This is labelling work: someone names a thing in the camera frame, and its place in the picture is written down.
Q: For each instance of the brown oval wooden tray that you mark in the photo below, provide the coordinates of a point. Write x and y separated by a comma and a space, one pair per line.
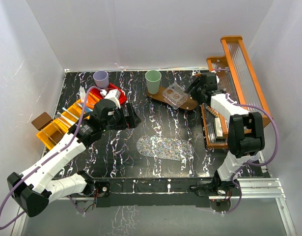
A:
189, 105

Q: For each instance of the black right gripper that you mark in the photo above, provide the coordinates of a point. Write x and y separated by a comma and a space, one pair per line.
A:
193, 85

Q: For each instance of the red plastic bin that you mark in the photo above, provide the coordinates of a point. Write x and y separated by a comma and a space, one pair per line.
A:
118, 94

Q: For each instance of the white toothbrush box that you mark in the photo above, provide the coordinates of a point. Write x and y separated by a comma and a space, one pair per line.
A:
218, 129

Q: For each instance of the clear acrylic toothbrush holder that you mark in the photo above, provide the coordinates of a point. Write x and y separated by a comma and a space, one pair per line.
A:
175, 96

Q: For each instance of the orange wooden tiered shelf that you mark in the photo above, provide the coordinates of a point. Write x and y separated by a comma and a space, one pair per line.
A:
237, 77

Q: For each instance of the glittery oval mat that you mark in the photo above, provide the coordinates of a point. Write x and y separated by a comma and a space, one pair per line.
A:
165, 148

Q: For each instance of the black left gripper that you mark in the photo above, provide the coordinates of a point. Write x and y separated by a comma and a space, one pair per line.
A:
131, 121

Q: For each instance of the green plastic cup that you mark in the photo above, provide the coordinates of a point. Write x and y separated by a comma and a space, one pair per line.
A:
153, 80

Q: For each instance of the black front mounting rail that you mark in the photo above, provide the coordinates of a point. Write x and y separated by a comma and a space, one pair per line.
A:
198, 192

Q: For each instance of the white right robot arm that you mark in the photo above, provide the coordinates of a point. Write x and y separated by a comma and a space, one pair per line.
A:
245, 131

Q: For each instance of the purple plastic cup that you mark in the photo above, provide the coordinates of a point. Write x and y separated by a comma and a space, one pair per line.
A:
101, 79

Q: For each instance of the brown square coaster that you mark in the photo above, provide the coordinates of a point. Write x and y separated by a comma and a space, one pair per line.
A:
42, 121

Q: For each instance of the orange plastic organizer bin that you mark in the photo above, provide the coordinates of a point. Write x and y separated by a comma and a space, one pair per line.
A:
54, 132

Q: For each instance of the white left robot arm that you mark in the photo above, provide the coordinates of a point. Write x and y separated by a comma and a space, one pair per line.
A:
35, 188

